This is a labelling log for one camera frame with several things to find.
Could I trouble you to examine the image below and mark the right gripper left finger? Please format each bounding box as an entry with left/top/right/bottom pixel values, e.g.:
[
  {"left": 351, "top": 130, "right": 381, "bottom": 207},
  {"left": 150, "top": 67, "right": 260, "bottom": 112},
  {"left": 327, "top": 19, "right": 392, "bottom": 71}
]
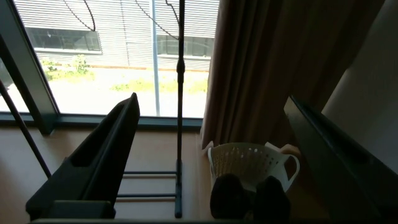
[{"left": 25, "top": 92, "right": 141, "bottom": 220}]

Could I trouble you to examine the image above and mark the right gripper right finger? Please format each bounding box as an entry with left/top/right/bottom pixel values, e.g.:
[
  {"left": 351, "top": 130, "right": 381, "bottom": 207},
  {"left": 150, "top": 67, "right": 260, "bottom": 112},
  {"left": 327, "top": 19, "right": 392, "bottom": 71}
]
[{"left": 283, "top": 95, "right": 398, "bottom": 222}]

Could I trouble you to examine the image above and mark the white laundry basket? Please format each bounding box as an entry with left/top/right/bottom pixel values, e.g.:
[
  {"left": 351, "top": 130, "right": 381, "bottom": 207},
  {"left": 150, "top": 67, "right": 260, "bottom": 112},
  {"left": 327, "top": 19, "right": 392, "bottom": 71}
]
[{"left": 207, "top": 141, "right": 301, "bottom": 194}]

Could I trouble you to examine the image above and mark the black clothes rack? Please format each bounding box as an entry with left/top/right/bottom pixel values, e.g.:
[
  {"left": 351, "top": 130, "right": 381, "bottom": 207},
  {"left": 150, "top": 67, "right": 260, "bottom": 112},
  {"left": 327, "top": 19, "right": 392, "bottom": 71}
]
[{"left": 0, "top": 0, "right": 187, "bottom": 218}]

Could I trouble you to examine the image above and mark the heap of clothes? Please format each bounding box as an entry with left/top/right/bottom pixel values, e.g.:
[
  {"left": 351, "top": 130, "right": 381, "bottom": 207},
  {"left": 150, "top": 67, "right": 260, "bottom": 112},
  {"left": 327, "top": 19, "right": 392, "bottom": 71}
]
[{"left": 210, "top": 173, "right": 292, "bottom": 222}]

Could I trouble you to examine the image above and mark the window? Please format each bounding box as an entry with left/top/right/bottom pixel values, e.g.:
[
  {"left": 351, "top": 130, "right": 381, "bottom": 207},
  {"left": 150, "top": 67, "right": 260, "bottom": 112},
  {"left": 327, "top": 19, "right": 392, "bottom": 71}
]
[{"left": 0, "top": 0, "right": 220, "bottom": 136}]

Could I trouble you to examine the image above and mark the brown curtain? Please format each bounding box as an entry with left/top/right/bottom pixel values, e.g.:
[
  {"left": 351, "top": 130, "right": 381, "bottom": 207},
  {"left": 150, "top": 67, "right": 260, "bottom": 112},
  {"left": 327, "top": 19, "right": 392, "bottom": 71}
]
[{"left": 200, "top": 0, "right": 386, "bottom": 150}]

